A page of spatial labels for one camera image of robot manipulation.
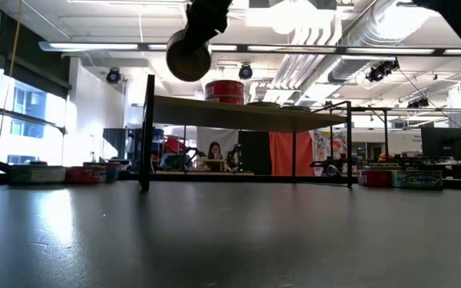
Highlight white partition panel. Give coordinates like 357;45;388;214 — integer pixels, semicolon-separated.
195;126;239;161

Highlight person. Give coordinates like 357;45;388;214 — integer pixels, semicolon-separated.
206;141;225;161

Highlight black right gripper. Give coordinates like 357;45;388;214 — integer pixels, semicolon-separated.
185;0;235;39

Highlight black track spotlight cluster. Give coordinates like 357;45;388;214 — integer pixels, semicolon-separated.
364;58;401;83
406;97;431;110

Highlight green can gold lid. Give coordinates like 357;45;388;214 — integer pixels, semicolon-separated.
391;170;444;190

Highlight long ceiling light strip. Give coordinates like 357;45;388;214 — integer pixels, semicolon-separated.
38;39;461;57

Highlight black partition panel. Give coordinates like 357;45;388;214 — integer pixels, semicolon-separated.
237;130;271;176

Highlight wooden board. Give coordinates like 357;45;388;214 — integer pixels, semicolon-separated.
138;74;354;192

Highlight orange curtain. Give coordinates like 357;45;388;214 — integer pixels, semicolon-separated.
269;130;315;177

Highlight dark hanging curtain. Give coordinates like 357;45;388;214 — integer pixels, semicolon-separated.
102;127;127;160

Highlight round black ceiling lamp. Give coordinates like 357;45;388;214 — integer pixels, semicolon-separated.
238;63;255;81
105;66;122;85

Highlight silver ventilation duct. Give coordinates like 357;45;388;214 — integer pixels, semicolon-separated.
326;0;434;85

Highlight red storage bin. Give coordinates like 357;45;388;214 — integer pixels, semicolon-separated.
165;135;184;155

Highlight black monitor on stand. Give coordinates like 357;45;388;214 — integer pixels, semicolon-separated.
420;126;461;162

